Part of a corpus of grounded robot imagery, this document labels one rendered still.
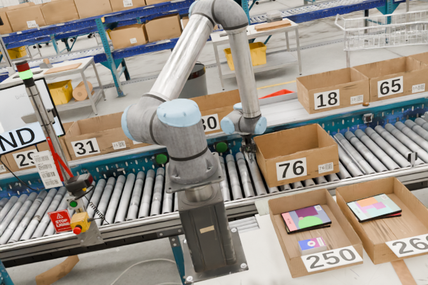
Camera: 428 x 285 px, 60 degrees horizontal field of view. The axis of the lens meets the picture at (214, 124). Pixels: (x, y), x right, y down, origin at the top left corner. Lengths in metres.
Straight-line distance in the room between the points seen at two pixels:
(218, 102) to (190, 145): 1.35
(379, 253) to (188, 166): 0.79
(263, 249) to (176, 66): 0.86
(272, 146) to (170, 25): 4.56
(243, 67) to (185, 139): 0.56
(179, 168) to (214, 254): 0.42
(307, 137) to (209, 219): 1.02
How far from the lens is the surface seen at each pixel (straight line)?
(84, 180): 1.85
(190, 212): 1.45
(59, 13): 7.10
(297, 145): 2.29
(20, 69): 1.78
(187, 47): 1.59
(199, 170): 1.34
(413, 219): 1.83
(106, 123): 2.75
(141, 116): 1.41
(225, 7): 1.67
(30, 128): 1.97
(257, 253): 1.67
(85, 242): 2.14
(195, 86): 4.85
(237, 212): 1.99
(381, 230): 1.75
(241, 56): 1.70
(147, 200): 2.17
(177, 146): 1.31
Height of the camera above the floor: 1.91
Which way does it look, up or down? 24 degrees down
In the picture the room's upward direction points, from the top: 11 degrees counter-clockwise
